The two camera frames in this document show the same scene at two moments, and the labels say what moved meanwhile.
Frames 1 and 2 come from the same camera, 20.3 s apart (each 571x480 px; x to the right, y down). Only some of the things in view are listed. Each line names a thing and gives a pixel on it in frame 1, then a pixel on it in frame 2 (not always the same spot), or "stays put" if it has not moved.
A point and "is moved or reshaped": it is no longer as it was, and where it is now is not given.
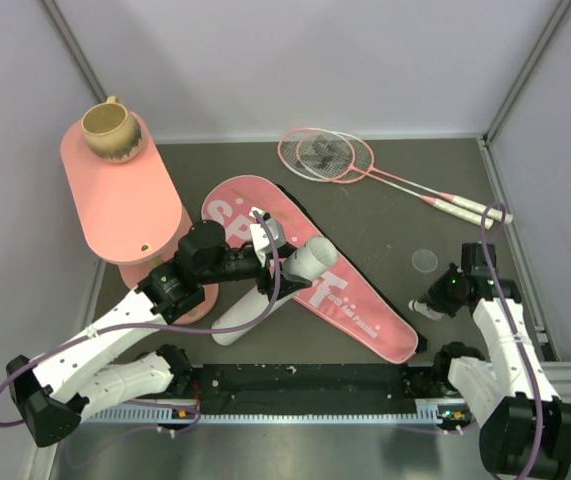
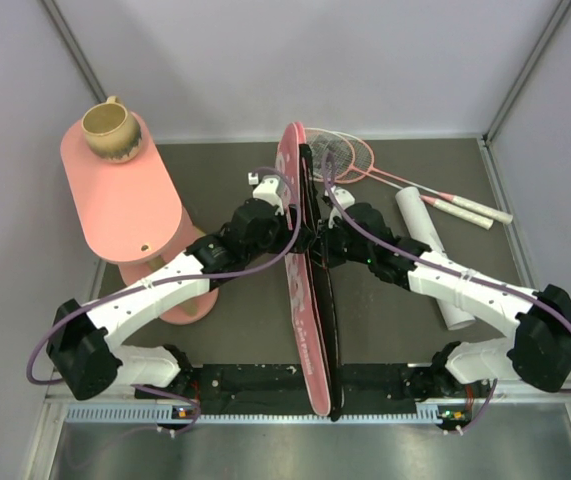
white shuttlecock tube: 318,255 → 412,203
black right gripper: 435,298 → 326,237
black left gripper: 288,283 → 303,239
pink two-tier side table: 131,210 stays put
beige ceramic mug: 111,131 stays put
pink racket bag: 342,301 is moved or reshaped
